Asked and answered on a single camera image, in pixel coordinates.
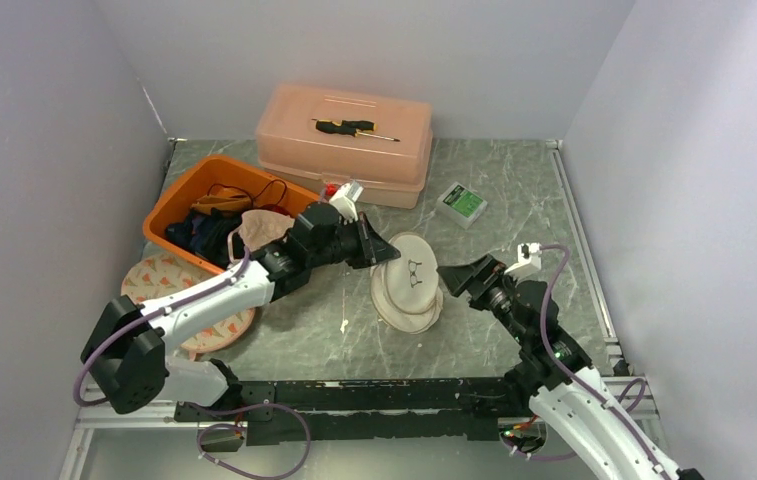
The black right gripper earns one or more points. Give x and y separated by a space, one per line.
476 278

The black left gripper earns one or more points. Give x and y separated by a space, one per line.
377 248

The beige lace bra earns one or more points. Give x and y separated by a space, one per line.
258 227

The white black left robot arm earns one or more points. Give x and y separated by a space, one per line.
127 361

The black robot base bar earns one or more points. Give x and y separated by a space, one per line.
475 408

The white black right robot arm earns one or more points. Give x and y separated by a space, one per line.
555 378

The small green-labelled plastic box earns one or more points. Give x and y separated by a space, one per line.
461 205

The black yellow screwdriver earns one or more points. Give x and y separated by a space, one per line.
352 128

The pink translucent toolbox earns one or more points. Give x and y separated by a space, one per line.
392 174

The black cloth garment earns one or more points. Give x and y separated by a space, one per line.
215 238

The orange plastic basin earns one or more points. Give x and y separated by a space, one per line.
175 202

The dark blue cloth garment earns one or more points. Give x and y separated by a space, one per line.
185 234

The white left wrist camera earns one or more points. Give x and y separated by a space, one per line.
344 198

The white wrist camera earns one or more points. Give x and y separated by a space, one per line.
344 198
528 261

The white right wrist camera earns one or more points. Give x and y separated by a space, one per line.
528 261

